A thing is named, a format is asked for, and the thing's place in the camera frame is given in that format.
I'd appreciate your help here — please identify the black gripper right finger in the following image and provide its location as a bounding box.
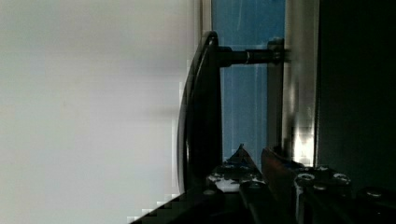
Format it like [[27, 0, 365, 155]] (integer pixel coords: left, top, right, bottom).
[[261, 147, 353, 224]]

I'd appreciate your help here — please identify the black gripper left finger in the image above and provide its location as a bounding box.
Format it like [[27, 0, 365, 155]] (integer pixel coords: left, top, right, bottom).
[[205, 144, 265, 193]]

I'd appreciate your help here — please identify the oven door with black handle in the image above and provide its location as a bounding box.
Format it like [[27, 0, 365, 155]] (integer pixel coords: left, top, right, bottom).
[[177, 0, 320, 192]]

